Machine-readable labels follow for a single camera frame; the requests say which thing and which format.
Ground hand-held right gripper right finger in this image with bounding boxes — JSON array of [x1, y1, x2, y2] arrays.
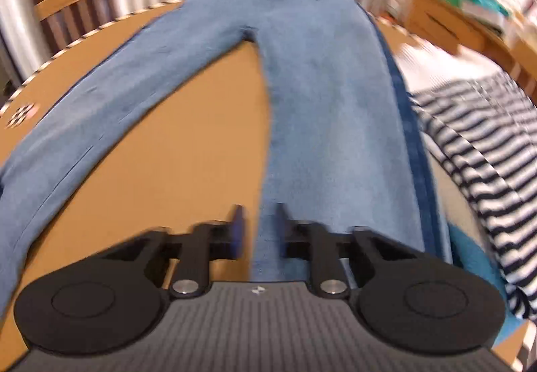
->
[[275, 203, 420, 299]]

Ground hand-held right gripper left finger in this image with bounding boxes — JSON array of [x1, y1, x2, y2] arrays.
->
[[101, 204, 249, 299]]

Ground blue jeans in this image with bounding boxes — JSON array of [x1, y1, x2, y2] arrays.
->
[[0, 0, 454, 322]]

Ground teal navy cream garment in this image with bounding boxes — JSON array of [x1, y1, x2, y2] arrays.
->
[[447, 225, 530, 339]]

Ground navy white striped shirt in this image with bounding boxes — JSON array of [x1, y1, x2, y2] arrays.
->
[[394, 41, 537, 320]]

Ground checkered marker sticker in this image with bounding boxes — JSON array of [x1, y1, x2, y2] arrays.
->
[[5, 101, 41, 130]]

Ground wooden sideboard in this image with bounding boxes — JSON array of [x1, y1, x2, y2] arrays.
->
[[407, 0, 537, 100]]

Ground teal book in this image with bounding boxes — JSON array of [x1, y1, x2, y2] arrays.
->
[[459, 0, 511, 19]]

